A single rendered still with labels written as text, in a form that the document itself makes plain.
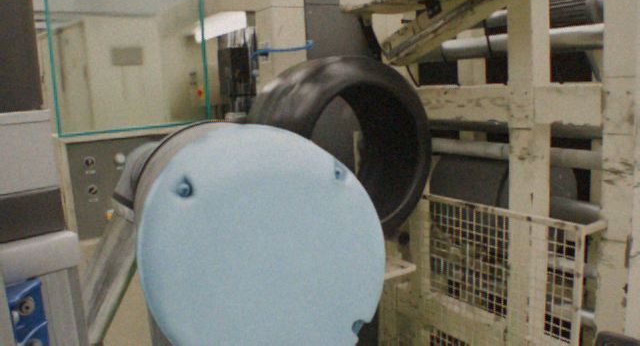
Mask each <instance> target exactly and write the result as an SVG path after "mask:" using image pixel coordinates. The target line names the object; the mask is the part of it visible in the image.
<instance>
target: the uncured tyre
mask: <svg viewBox="0 0 640 346"><path fill-rule="evenodd" d="M336 96H341V97H342V98H343V99H344V100H345V102H346V103H347V104H348V105H349V106H350V107H351V109H353V110H354V112H355V114H356V115H357V119H358V121H359V124H360V127H361V132H362V139H363V151H362V158H361V163H360V167H359V170H358V173H357V175H356V179H357V180H358V181H359V183H360V184H361V185H362V188H363V189H365V190H364V191H366V192H367V194H368V195H369V197H370V199H371V202H372V204H373V206H374V208H375V211H376V213H377V217H378V220H379V223H380V226H382V228H381V231H383V236H384V239H385V238H387V237H389V236H390V235H391V234H393V233H394V232H395V230H396V229H399V228H400V227H401V226H402V225H403V224H404V223H405V221H406V220H407V219H408V218H409V215H410V214H411V213H412V211H413V210H415V208H416V207H417V205H418V203H419V200H420V198H421V196H422V194H423V192H424V189H425V185H426V182H427V179H428V176H429V170H430V165H431V154H432V143H431V132H430V126H429V120H428V116H427V113H426V110H425V108H424V104H423V102H421V100H420V98H419V96H418V94H417V93H416V91H415V89H414V87H413V86H412V85H411V83H410V82H409V81H408V80H407V79H405V78H404V77H403V76H402V75H401V73H400V72H399V71H397V70H396V69H395V68H393V67H392V66H389V65H387V64H385V63H383V62H380V61H378V60H375V59H371V57H367V56H363V55H339V56H332V57H324V58H317V59H311V60H305V61H302V62H299V63H296V65H293V66H291V67H289V68H288V69H286V70H284V71H283V72H281V73H279V74H278V75H277V76H275V77H274V78H273V79H272V80H271V81H270V83H269V84H268V85H267V86H266V87H264V88H263V89H262V91H261V92H260V93H259V95H258V96H257V99H256V100H255V102H254V104H253V106H251V108H250V110H249V112H248V116H247V118H246V121H245V125H247V124H251V125H265V126H272V127H276V128H280V129H284V130H288V131H290V133H293V134H295V135H299V136H301V137H303V138H305V139H306V140H308V141H310V140H312V136H313V131H314V128H315V126H316V124H317V121H318V119H319V118H320V115H321V113H322V112H323V110H325V109H326V108H327V106H328V105H329V104H330V103H331V101H332V100H333V99H334V98H335V97H336Z"/></svg>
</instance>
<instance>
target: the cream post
mask: <svg viewBox="0 0 640 346"><path fill-rule="evenodd" d="M255 3H256V18H257V33H258V39H257V47H258V49H261V46H260V42H263V41H268V40H269V43H270V49H285V48H297V47H303V46H306V44H305V25H304V8H303V0H255ZM270 58H271V63H264V64H261V62H260V56H258V62H259V76H260V92H261V91H262V89H263V88H264V86H267V85H268V84H269V83H270V81H271V80H272V79H273V78H274V77H275V76H277V75H278V74H279V73H281V72H283V71H284V70H286V69H288V68H289V67H291V66H293V65H296V63H299V62H302V61H305V60H306V49H305V50H300V51H290V52H270Z"/></svg>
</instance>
